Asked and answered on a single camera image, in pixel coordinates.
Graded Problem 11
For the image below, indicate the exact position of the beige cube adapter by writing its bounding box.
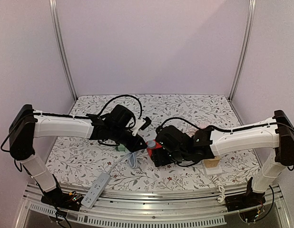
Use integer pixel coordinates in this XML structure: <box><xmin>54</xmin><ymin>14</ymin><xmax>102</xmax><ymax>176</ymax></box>
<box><xmin>203</xmin><ymin>156</ymin><xmax>221</xmax><ymax>168</ymax></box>

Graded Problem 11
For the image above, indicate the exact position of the grey coiled power cable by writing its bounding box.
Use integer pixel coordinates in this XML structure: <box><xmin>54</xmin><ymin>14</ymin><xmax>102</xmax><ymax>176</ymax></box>
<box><xmin>106</xmin><ymin>152</ymin><xmax>139</xmax><ymax>176</ymax></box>

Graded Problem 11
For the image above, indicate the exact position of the aluminium front rail base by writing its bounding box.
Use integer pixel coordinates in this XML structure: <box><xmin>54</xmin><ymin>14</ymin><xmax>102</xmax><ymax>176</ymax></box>
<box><xmin>15</xmin><ymin>184</ymin><xmax>293</xmax><ymax>228</ymax></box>

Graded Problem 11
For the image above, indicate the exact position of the right aluminium frame post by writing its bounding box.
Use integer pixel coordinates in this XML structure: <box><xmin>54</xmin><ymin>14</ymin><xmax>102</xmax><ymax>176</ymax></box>
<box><xmin>228</xmin><ymin>0</ymin><xmax>256</xmax><ymax>102</ymax></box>

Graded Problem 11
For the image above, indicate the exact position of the red cube adapter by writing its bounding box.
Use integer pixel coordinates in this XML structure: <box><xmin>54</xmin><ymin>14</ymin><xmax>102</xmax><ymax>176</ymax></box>
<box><xmin>147</xmin><ymin>140</ymin><xmax>162</xmax><ymax>160</ymax></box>

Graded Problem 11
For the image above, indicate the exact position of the floral patterned table mat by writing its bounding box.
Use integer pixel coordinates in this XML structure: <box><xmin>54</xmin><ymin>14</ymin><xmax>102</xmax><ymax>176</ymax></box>
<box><xmin>39</xmin><ymin>94</ymin><xmax>268</xmax><ymax>192</ymax></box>

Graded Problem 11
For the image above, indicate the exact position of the white power cable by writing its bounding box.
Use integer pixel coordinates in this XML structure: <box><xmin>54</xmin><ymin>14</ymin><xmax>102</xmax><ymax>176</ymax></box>
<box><xmin>213</xmin><ymin>176</ymin><xmax>226</xmax><ymax>204</ymax></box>

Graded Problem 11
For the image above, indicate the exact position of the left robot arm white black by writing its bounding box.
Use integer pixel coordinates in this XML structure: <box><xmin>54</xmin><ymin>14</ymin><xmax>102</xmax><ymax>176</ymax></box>
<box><xmin>0</xmin><ymin>104</ymin><xmax>151</xmax><ymax>206</ymax></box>

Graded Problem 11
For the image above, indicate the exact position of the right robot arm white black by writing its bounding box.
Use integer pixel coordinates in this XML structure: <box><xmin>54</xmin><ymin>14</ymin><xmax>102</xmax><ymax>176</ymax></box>
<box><xmin>147</xmin><ymin>110</ymin><xmax>294</xmax><ymax>207</ymax></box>

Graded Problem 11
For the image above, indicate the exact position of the left aluminium frame post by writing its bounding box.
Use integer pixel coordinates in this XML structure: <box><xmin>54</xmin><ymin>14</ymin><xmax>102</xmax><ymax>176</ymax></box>
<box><xmin>49</xmin><ymin>0</ymin><xmax>78</xmax><ymax>101</ymax></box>

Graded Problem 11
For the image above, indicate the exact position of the white power strip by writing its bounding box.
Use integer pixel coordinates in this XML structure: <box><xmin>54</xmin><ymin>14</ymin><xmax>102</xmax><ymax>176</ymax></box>
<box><xmin>202</xmin><ymin>160</ymin><xmax>223</xmax><ymax>177</ymax></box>

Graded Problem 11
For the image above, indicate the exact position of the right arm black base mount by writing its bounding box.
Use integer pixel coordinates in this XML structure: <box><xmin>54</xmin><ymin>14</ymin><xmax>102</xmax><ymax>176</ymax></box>
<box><xmin>225</xmin><ymin>191</ymin><xmax>265</xmax><ymax>212</ymax></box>

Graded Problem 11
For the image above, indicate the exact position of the light green plug adapter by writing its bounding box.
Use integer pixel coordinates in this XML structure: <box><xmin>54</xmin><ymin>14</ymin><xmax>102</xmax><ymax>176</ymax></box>
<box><xmin>116</xmin><ymin>144</ymin><xmax>127</xmax><ymax>152</ymax></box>

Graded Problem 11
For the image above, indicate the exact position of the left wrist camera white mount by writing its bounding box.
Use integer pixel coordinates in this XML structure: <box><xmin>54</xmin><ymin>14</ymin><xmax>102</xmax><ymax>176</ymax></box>
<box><xmin>132</xmin><ymin>117</ymin><xmax>151</xmax><ymax>136</ymax></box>

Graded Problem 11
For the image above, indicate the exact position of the grey blue power strip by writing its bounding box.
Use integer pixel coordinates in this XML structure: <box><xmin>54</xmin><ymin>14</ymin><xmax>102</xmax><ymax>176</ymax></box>
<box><xmin>81</xmin><ymin>172</ymin><xmax>110</xmax><ymax>209</ymax></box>

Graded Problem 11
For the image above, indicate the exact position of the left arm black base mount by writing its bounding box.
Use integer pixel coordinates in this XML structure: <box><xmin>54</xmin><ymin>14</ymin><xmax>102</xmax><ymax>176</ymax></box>
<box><xmin>41</xmin><ymin>190</ymin><xmax>84</xmax><ymax>211</ymax></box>

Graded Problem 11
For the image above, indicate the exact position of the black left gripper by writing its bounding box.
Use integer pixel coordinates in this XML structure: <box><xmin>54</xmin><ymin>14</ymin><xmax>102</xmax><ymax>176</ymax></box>
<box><xmin>110</xmin><ymin>126</ymin><xmax>148</xmax><ymax>153</ymax></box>

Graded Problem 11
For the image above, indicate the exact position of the aluminium frame post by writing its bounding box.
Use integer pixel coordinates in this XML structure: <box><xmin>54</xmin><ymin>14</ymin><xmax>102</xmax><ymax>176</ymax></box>
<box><xmin>228</xmin><ymin>0</ymin><xmax>256</xmax><ymax>102</ymax></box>
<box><xmin>49</xmin><ymin>0</ymin><xmax>78</xmax><ymax>101</ymax></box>

